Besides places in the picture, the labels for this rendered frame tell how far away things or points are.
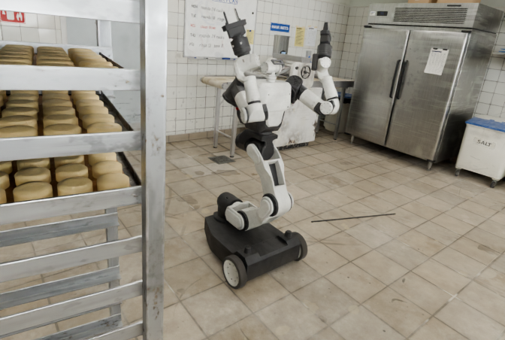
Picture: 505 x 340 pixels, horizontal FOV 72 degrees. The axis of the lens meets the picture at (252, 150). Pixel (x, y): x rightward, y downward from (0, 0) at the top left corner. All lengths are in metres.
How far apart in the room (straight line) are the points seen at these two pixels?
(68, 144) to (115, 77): 0.11
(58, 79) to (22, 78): 0.04
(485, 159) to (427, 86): 1.12
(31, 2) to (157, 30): 0.14
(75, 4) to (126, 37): 3.92
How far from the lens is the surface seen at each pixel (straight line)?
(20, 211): 0.57
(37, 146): 0.53
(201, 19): 4.78
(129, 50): 4.44
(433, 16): 5.04
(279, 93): 2.03
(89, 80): 0.52
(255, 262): 2.22
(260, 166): 2.10
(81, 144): 0.53
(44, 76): 0.51
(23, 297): 1.17
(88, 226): 1.07
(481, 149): 5.03
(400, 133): 5.11
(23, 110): 0.69
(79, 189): 0.59
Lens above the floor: 1.49
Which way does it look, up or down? 18 degrees down
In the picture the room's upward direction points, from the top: 6 degrees clockwise
